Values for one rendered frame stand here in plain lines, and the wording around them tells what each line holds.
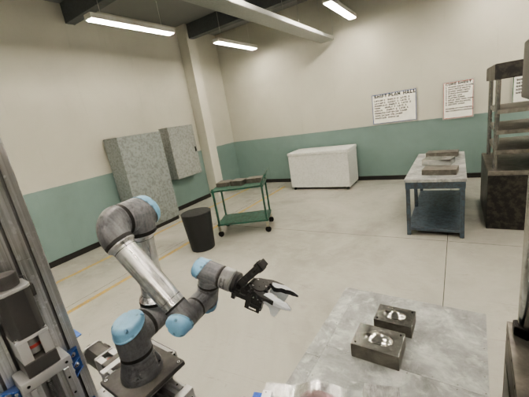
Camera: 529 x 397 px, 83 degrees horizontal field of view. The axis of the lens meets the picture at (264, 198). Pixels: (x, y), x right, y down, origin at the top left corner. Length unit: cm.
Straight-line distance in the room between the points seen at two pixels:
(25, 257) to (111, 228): 29
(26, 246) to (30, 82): 532
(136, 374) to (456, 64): 718
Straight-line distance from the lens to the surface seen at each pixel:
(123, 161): 627
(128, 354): 128
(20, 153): 614
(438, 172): 460
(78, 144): 649
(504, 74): 468
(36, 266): 125
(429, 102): 748
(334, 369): 152
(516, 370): 168
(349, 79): 777
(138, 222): 112
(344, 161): 704
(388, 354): 150
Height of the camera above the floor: 189
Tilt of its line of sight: 15 degrees down
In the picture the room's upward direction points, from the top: 9 degrees counter-clockwise
